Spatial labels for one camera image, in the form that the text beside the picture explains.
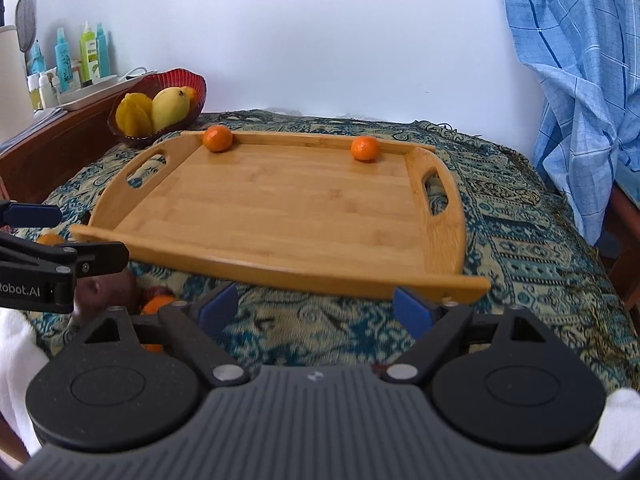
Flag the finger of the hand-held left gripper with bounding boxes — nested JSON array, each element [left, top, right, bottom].
[[0, 234, 129, 281], [0, 200, 64, 227]]

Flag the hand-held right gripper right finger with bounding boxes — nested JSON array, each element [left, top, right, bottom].
[[372, 287, 558, 387]]

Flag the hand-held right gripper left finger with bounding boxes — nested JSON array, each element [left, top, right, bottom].
[[70, 282, 251, 387]]

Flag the dark purple round fruit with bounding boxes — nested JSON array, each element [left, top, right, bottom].
[[75, 270, 139, 322]]

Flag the tangerine with green leaf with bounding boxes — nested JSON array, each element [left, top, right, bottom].
[[140, 294, 177, 354]]

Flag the wooden tray with handles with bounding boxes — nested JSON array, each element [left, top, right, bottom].
[[70, 130, 492, 306]]

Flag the wooden headboard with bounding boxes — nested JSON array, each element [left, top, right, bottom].
[[0, 92, 127, 207]]

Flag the stack of papers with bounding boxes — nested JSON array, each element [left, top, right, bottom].
[[0, 107, 69, 154]]

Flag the white cloth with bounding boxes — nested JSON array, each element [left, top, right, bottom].
[[0, 307, 52, 457], [592, 387, 640, 477]]

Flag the white cylinder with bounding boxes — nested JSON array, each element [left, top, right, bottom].
[[0, 25, 34, 144]]

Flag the white plastic tray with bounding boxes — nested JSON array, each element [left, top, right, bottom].
[[55, 74, 121, 112]]

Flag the blue patterned blanket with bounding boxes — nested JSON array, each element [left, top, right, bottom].
[[10, 108, 640, 397]]

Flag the yellow starfruit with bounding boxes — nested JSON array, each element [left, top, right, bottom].
[[115, 93, 154, 139]]

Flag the small teal spray bottle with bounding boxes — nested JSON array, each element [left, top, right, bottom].
[[27, 40, 47, 77]]

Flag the patterned teal bottle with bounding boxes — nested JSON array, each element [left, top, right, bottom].
[[54, 27, 74, 94]]

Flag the small tangerine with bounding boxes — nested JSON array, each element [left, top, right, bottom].
[[350, 136, 380, 163], [202, 125, 234, 154]]

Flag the green bottle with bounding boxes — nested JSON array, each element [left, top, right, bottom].
[[79, 21, 99, 86]]

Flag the yellow mango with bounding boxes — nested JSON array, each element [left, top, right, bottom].
[[151, 87, 192, 134]]

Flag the plain teal bottle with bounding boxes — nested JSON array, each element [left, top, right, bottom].
[[95, 22, 110, 79]]

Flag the red glass bowl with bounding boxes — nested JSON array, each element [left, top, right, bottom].
[[108, 68, 208, 149]]

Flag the grey round mesh brush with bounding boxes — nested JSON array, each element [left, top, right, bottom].
[[15, 0, 37, 54]]

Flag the blue checked cloth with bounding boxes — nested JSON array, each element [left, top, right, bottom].
[[496, 0, 640, 247]]

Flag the white cable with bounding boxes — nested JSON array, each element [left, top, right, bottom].
[[117, 66, 159, 81]]

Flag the dark wooden frame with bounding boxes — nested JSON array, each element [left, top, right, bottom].
[[597, 180, 640, 313]]

